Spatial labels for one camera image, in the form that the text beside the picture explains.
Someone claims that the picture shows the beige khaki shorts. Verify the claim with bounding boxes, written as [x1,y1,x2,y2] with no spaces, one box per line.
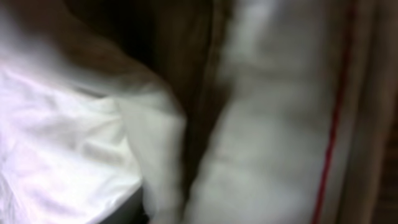
[0,0,398,224]

